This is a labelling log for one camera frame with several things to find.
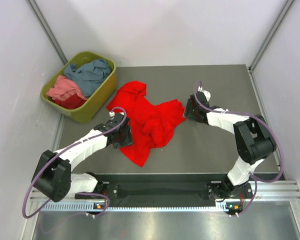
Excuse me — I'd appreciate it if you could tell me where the blue-grey t-shirt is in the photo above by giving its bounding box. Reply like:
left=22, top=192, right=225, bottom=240
left=63, top=58, right=112, bottom=98

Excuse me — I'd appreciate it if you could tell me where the green plastic laundry bin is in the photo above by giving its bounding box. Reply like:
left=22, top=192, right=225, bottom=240
left=40, top=51, right=118, bottom=124

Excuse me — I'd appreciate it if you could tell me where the left aluminium corner post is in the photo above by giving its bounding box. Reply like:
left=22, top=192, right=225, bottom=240
left=26, top=0, right=68, bottom=65

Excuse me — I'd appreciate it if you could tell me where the white slotted cable duct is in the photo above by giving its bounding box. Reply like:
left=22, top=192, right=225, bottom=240
left=41, top=201, right=242, bottom=213

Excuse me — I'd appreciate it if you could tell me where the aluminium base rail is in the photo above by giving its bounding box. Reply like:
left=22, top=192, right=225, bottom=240
left=29, top=180, right=300, bottom=202

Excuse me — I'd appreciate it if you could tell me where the bright red t-shirt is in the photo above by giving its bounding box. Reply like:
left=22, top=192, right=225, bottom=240
left=106, top=81, right=186, bottom=167

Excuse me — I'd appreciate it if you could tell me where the pink t-shirt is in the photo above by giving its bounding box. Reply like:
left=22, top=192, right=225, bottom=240
left=46, top=75, right=88, bottom=101

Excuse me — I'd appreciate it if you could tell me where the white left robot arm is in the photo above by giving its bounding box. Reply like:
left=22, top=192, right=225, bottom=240
left=32, top=112, right=133, bottom=203

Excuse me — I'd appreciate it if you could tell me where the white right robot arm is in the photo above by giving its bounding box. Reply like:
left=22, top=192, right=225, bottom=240
left=184, top=90, right=277, bottom=198

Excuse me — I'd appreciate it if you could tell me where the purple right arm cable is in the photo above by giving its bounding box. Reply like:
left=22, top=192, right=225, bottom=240
left=194, top=80, right=285, bottom=218

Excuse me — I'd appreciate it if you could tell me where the dark red t-shirt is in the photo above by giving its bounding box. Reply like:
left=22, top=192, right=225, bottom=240
left=51, top=94, right=87, bottom=110

